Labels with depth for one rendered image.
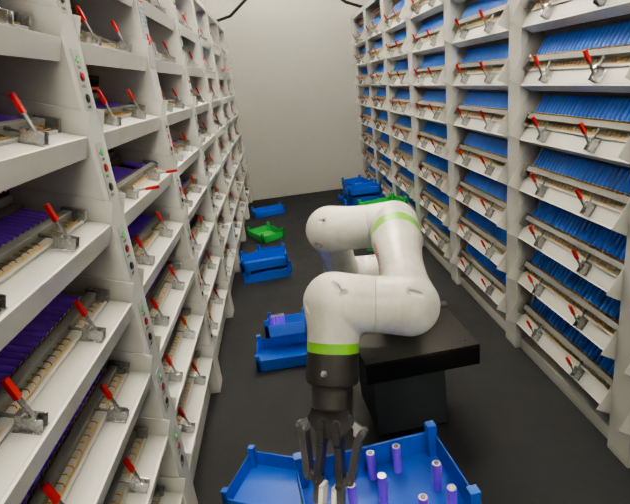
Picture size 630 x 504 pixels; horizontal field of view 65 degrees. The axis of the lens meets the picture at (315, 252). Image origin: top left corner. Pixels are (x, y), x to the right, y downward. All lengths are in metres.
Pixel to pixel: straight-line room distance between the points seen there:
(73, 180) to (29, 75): 0.22
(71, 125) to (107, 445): 0.65
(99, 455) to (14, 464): 0.30
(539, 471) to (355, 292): 1.06
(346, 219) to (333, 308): 0.44
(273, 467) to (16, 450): 1.06
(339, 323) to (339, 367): 0.07
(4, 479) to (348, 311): 0.53
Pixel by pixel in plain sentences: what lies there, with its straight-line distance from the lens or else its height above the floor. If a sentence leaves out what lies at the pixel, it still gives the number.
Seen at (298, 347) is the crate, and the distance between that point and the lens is 2.35.
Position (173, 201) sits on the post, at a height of 0.82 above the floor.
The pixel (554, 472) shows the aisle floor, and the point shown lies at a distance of 1.75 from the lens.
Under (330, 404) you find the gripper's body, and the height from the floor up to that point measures 0.67.
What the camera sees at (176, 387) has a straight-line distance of 1.58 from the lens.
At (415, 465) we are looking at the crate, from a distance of 1.13.
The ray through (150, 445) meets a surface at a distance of 1.38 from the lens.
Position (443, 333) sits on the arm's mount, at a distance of 1.67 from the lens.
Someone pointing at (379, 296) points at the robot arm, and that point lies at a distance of 0.83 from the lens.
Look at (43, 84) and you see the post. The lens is 1.17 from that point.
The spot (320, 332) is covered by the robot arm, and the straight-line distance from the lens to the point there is 0.84.
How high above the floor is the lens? 1.18
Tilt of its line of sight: 19 degrees down
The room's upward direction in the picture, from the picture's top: 7 degrees counter-clockwise
